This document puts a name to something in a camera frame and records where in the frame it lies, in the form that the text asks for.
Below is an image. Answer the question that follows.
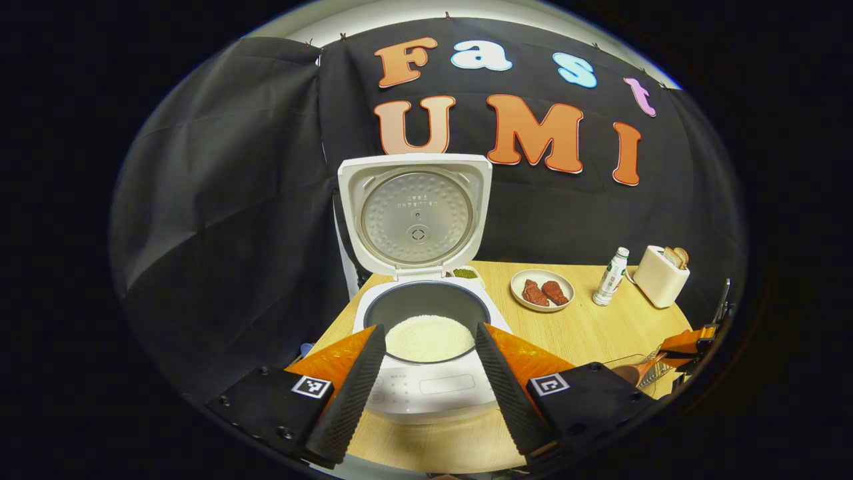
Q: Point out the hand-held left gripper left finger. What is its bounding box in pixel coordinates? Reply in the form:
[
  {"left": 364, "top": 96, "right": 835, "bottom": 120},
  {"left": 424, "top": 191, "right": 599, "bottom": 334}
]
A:
[{"left": 205, "top": 325, "right": 387, "bottom": 469}]

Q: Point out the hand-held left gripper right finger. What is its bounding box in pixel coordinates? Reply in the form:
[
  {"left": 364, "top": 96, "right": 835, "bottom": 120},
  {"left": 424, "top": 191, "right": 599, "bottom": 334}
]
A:
[{"left": 474, "top": 323, "right": 657, "bottom": 461}]

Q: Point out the metal wire chopstick holder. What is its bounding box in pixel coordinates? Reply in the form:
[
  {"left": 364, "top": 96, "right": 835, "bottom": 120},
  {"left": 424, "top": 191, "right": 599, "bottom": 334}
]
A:
[{"left": 636, "top": 343, "right": 675, "bottom": 392}]

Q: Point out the brown wooden spoon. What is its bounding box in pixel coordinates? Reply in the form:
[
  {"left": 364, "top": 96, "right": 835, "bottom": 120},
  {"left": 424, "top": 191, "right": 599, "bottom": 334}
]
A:
[{"left": 610, "top": 352, "right": 667, "bottom": 387}]

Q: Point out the pile of white rice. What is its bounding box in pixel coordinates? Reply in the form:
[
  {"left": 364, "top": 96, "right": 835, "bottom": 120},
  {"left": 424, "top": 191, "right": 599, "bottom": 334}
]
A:
[{"left": 385, "top": 315, "right": 476, "bottom": 364}]

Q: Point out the white rice cooker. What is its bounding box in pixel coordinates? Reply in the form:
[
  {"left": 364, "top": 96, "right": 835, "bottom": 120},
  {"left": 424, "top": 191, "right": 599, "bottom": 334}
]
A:
[{"left": 337, "top": 153, "right": 514, "bottom": 425}]

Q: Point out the white toaster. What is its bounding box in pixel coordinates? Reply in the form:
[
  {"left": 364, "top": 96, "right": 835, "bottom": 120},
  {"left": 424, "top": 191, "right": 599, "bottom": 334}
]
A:
[{"left": 632, "top": 245, "right": 691, "bottom": 309}]

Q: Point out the white bottle green cap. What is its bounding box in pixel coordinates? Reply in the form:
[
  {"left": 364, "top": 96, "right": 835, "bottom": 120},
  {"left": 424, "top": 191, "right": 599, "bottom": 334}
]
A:
[{"left": 592, "top": 247, "right": 630, "bottom": 307}]

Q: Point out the white round plate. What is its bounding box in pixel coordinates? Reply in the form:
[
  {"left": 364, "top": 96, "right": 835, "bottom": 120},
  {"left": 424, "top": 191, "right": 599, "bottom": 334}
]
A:
[{"left": 510, "top": 269, "right": 575, "bottom": 313}]

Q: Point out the white divided sauce dish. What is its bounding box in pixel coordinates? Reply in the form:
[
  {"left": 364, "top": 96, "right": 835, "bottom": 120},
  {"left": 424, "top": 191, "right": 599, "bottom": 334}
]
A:
[{"left": 445, "top": 265, "right": 486, "bottom": 289}]

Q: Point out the row of small cloth clips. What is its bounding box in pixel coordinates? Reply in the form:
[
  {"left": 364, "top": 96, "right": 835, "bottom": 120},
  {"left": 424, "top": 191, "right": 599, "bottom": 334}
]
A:
[{"left": 303, "top": 11, "right": 667, "bottom": 89}]

